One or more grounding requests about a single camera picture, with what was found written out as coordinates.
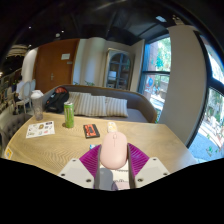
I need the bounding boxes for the black backpack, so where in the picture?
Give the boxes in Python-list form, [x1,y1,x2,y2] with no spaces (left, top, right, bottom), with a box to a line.
[44,86,70,114]

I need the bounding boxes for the brown wooden door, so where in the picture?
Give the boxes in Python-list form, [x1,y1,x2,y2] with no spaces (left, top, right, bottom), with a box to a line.
[33,38,80,95]

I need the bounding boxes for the black box with red print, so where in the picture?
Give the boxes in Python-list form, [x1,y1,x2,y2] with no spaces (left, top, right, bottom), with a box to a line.
[82,123,101,139]

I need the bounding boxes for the grey tufted sofa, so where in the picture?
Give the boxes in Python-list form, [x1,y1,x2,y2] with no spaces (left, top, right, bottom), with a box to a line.
[0,112,33,158]

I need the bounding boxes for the white sticker sheet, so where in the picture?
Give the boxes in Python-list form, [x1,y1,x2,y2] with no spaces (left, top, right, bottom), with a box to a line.
[25,120,56,139]

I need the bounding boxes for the arched glass-door cabinet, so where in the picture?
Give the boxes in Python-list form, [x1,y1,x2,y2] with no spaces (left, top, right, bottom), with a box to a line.
[104,48,133,92]

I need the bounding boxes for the yellow square sticker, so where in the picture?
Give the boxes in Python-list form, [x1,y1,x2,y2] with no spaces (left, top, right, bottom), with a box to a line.
[3,147,14,159]

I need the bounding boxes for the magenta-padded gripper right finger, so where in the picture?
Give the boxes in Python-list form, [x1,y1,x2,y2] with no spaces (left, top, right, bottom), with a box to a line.
[127,143,171,189]

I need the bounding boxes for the curved brown-backed bench sofa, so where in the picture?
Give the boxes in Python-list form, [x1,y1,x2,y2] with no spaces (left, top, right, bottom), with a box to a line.
[41,83,158,124]

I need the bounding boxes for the white chair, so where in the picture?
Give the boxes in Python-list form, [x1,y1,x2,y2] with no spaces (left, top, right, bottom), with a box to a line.
[14,79,37,114]

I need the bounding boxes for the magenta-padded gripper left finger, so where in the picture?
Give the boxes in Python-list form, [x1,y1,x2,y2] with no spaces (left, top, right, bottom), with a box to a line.
[57,143,103,190]

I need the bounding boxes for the dark-framed window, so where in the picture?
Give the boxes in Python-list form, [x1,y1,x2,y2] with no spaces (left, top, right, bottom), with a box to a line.
[186,33,224,164]
[138,36,173,121]

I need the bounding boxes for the green drink can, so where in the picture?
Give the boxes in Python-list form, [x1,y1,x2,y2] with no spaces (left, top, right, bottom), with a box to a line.
[63,100,75,129]

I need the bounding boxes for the pink computer mouse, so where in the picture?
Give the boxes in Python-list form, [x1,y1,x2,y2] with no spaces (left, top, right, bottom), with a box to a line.
[99,131,129,170]

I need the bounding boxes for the clear shaker bottle white lid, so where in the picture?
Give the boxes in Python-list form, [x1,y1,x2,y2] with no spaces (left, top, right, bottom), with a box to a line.
[30,89,45,122]

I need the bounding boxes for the striped cushion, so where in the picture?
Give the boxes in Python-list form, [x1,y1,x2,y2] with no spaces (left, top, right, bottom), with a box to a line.
[67,91,91,114]
[77,94,108,118]
[105,96,129,118]

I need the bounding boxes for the person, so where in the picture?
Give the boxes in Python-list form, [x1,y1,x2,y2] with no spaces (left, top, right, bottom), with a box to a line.
[14,79,26,102]

